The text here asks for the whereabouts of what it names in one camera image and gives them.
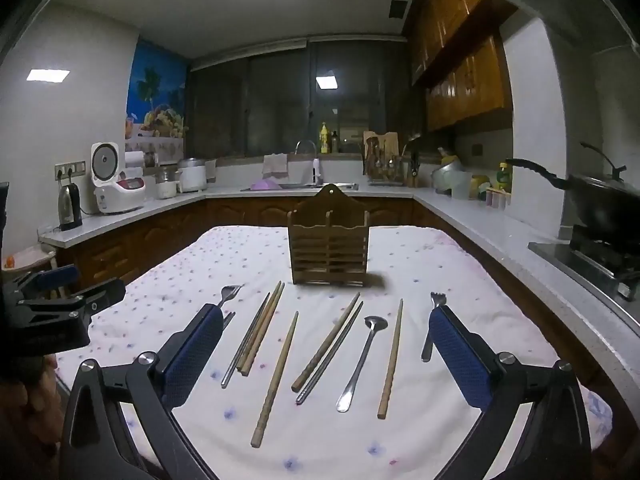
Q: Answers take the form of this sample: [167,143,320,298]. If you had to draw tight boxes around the clear plastic pitcher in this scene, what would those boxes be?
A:
[449,171,475,201]

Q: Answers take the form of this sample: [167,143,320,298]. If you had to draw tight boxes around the metal chopstick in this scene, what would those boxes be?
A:
[296,301,364,406]
[221,292,272,390]

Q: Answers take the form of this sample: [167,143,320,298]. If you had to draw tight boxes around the hanging dish towel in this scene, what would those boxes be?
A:
[263,153,289,178]

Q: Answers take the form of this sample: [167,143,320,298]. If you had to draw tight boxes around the metal spoon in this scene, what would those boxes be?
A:
[336,315,388,413]

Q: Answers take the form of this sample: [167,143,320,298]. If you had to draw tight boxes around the wooden upper cabinets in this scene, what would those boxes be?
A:
[402,0,516,133]

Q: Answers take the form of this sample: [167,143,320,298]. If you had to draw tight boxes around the metal cooking pot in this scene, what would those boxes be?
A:
[431,147,468,195]

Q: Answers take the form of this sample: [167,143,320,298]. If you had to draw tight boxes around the person's left hand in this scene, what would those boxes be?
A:
[0,354,65,456]

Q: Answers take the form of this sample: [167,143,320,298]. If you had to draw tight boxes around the dish drying rack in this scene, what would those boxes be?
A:
[366,152,407,186]

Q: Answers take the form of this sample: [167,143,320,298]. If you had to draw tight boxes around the popsicle mould set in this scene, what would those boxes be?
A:
[484,187,513,209]

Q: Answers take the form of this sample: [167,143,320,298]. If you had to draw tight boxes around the wooden lower cabinets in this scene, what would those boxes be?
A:
[55,196,618,411]

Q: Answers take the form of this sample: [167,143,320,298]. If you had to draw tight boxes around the square ceiling light panel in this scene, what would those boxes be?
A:
[26,68,70,82]

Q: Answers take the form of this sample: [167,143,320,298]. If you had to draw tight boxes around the black wok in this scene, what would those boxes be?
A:
[505,141,640,241]

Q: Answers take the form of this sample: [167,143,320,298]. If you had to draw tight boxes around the metal fork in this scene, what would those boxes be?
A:
[218,285,244,332]
[421,291,448,362]

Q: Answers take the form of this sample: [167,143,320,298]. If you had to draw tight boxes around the gas stove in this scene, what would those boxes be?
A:
[528,224,640,303]

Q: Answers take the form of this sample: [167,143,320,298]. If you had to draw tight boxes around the floral tablecloth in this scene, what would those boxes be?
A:
[52,225,613,480]

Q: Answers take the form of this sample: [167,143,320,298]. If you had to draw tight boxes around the steel kitchen sink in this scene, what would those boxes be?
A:
[240,182,360,192]

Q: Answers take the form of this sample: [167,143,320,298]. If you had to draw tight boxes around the wall outlet strip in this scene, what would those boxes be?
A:
[54,161,87,180]

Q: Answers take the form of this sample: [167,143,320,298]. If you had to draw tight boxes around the tropical fruit wall poster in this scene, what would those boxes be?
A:
[125,39,188,153]

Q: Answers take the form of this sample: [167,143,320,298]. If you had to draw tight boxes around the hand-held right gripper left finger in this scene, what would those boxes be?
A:
[59,303,224,480]

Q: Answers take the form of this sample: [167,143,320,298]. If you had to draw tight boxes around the dark kitchen window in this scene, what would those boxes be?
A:
[186,37,428,161]

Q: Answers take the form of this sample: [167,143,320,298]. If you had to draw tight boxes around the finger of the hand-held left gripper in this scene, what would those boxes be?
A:
[5,265,82,306]
[17,280,127,318]

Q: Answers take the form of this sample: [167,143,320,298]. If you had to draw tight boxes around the white round rice cooker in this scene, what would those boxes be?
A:
[177,158,208,193]

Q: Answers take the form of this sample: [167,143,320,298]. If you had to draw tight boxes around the wooden cabinets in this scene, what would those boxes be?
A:
[55,196,618,411]
[402,0,516,133]

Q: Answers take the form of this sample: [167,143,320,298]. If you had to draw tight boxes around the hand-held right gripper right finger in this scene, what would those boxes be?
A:
[429,304,594,480]

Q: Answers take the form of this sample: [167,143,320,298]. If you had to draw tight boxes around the wooden utensil holder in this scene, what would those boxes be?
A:
[287,183,371,286]

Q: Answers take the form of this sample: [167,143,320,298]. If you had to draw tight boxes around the small steel pot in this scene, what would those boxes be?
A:
[155,166,181,200]

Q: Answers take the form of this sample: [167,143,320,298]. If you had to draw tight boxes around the wooden cutting board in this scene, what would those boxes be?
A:
[363,131,399,161]

